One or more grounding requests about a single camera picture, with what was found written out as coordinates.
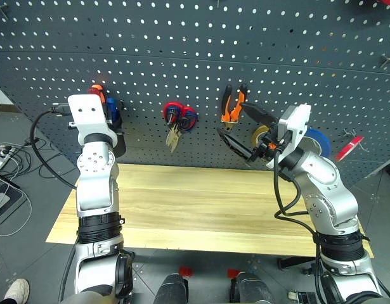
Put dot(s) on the dark rounded shape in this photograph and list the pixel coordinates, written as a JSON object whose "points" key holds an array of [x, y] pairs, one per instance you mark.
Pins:
{"points": [[172, 289], [251, 289]]}

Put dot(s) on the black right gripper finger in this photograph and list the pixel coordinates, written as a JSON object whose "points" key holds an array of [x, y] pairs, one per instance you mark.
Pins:
{"points": [[237, 148], [259, 114]]}

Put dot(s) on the metal double peg hook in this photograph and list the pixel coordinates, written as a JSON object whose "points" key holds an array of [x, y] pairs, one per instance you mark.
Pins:
{"points": [[351, 132]]}

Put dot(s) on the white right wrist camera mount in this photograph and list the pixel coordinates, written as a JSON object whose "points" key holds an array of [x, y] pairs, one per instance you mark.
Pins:
{"points": [[296, 126]]}

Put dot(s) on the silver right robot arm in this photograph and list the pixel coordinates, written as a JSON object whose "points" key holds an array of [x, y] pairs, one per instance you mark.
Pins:
{"points": [[328, 196]]}

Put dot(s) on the yellow tape roll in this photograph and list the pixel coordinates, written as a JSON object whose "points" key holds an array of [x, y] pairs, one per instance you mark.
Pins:
{"points": [[259, 131]]}

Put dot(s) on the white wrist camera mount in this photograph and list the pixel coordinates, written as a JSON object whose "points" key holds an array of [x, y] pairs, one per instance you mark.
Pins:
{"points": [[296, 126], [88, 122]]}

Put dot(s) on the black table foot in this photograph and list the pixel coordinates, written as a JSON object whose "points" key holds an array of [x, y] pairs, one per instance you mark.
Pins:
{"points": [[293, 262]]}

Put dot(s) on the orange black pliers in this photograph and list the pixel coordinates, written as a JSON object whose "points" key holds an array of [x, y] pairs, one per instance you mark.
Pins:
{"points": [[227, 107]]}

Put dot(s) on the black flat floor box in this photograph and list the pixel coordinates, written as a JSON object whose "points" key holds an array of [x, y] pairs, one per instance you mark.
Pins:
{"points": [[4, 202]]}

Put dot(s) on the dark grey metal pegboard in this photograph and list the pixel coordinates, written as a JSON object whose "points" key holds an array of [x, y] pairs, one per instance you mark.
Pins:
{"points": [[194, 57]]}

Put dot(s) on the red floor marker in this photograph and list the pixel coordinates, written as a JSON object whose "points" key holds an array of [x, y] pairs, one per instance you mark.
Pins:
{"points": [[185, 271], [233, 273]]}

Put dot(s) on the red round object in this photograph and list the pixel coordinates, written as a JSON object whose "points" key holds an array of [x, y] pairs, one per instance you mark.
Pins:
{"points": [[388, 2]]}

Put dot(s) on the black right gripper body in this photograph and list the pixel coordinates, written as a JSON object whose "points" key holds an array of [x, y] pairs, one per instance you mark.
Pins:
{"points": [[269, 147]]}

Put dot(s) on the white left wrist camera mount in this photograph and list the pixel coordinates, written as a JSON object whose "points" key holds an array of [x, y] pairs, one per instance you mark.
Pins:
{"points": [[88, 122]]}

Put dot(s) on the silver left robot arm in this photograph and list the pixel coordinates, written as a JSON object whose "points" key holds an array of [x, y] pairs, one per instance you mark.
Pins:
{"points": [[96, 190]]}

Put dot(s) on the blue tape roll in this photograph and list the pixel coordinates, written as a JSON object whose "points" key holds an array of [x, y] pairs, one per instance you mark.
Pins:
{"points": [[321, 139]]}

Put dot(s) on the white shoe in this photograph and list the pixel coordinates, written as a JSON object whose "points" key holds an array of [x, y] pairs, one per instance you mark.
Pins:
{"points": [[17, 290]]}

